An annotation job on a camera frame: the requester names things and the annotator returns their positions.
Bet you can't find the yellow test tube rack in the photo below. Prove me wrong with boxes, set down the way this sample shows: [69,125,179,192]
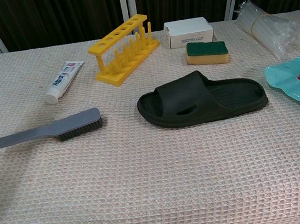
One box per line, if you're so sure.
[83,11,166,90]

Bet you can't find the beige waffle tablecloth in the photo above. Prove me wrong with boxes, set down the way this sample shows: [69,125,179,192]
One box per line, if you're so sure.
[0,10,300,224]

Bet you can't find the black slipper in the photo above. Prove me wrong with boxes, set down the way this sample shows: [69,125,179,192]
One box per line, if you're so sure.
[133,61,271,133]

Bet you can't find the grey tool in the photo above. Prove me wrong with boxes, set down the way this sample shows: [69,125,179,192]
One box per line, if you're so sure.
[0,106,105,151]

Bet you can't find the white cardboard box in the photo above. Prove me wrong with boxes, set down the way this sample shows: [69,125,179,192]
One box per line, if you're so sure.
[162,15,216,50]

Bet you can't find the teal plastic package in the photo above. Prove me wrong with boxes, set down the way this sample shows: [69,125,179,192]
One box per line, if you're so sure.
[262,52,300,127]

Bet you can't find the white toothpaste tube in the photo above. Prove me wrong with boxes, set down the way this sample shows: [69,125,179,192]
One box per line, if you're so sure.
[41,59,90,105]

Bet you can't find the bundle of clear sticks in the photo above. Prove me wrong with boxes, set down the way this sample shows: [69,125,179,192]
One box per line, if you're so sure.
[233,0,300,66]

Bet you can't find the green and yellow sponge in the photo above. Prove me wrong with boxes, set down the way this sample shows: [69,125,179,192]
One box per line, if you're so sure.
[184,37,231,69]

